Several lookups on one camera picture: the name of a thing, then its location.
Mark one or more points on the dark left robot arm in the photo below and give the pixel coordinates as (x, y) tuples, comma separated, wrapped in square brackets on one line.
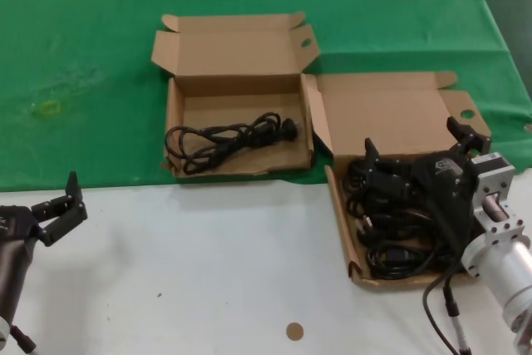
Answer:
[(10, 280)]

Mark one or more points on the cardboard box with round hole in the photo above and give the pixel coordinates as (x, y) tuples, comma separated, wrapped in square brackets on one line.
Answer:
[(386, 114)]

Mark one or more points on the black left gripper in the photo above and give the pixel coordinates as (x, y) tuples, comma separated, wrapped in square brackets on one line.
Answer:
[(16, 224)]

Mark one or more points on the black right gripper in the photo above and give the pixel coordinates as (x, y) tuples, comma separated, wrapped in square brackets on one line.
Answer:
[(451, 193)]

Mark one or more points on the green tablecloth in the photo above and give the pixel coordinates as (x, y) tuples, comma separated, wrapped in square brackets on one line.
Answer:
[(83, 39)]

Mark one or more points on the cardboard box with oval hole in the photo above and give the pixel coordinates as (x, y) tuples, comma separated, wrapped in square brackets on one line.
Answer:
[(241, 60)]

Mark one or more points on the round brown sticker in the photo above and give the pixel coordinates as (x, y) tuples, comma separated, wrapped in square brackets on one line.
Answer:
[(294, 331)]

